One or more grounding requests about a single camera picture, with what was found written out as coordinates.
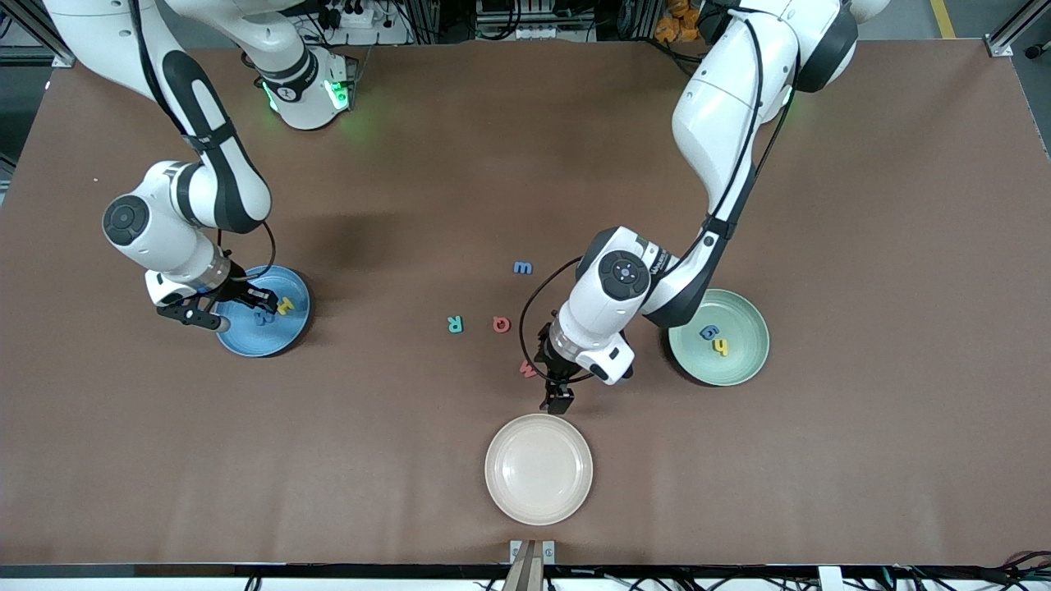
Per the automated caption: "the metal table edge bracket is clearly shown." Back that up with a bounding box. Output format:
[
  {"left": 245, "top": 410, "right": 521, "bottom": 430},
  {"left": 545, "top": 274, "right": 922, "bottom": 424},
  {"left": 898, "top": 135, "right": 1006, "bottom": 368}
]
[{"left": 509, "top": 539, "right": 557, "bottom": 591}]

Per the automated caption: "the cream plate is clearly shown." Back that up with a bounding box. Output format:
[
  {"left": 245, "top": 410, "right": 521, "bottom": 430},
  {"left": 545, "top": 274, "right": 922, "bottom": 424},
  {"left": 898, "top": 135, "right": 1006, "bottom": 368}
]
[{"left": 484, "top": 413, "right": 594, "bottom": 526}]

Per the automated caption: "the aluminium frame profile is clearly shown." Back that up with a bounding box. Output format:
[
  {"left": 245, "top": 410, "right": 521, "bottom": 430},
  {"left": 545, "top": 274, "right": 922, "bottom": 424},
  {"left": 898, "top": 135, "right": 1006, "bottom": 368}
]
[
  {"left": 985, "top": 0, "right": 1051, "bottom": 58},
  {"left": 0, "top": 0, "right": 79, "bottom": 68}
]

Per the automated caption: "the black table edge rail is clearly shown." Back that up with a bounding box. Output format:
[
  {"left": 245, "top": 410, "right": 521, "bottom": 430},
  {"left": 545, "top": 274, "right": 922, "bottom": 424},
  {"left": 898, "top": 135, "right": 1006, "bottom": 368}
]
[{"left": 0, "top": 562, "right": 1051, "bottom": 580}]

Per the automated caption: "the white power strip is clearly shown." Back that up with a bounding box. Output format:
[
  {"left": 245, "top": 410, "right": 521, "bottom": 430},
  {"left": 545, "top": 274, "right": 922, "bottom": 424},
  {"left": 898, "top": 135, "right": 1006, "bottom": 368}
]
[{"left": 333, "top": 0, "right": 379, "bottom": 30}]

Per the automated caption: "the blue plate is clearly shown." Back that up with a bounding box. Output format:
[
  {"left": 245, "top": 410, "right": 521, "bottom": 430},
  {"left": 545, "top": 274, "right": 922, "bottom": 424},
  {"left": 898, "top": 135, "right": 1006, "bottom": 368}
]
[{"left": 215, "top": 264, "right": 312, "bottom": 359}]

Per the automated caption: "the bag of orange items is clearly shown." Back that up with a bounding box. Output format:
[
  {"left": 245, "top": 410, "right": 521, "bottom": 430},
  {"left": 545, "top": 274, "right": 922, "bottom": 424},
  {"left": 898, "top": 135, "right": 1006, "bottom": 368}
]
[{"left": 657, "top": 0, "right": 709, "bottom": 44}]

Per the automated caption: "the brown table cover sheet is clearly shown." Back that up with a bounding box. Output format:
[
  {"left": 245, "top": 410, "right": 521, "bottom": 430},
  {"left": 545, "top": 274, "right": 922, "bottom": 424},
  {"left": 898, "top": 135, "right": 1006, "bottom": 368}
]
[{"left": 0, "top": 39, "right": 1051, "bottom": 567}]

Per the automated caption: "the green plate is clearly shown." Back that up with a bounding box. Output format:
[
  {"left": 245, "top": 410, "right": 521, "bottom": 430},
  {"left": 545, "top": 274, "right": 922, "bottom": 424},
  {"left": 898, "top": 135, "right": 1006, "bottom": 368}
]
[{"left": 668, "top": 288, "right": 771, "bottom": 387}]

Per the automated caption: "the tangle of floor cables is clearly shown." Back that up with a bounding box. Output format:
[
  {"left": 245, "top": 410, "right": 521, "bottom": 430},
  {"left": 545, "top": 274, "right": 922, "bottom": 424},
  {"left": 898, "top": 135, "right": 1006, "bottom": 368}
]
[{"left": 854, "top": 552, "right": 1051, "bottom": 591}]

